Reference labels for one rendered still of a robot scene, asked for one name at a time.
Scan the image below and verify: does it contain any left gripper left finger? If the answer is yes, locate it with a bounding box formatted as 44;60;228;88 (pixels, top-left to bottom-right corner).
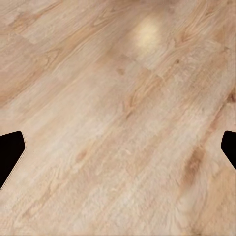
0;131;25;189

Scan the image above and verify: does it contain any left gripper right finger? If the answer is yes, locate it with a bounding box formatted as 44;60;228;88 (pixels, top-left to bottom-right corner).
221;130;236;169

